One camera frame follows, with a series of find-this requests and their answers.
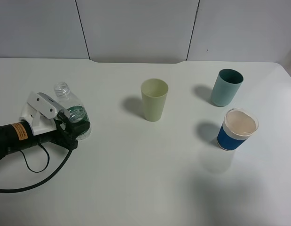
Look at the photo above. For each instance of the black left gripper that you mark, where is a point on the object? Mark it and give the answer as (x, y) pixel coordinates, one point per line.
(65, 133)

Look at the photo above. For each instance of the clear green-label water bottle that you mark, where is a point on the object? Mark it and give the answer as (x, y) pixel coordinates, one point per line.
(73, 104)

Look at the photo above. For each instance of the pale yellow plastic cup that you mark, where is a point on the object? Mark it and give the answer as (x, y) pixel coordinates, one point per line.
(154, 93)

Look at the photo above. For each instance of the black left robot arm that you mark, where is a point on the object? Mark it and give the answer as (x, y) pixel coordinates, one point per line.
(18, 136)

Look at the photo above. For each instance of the teal plastic cup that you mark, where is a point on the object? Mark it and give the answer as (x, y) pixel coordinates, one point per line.
(226, 86)

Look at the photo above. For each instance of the blue sleeve paper cup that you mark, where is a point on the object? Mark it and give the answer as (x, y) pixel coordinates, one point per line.
(238, 125)

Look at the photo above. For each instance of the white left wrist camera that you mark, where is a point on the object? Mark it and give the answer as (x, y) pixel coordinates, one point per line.
(39, 111)

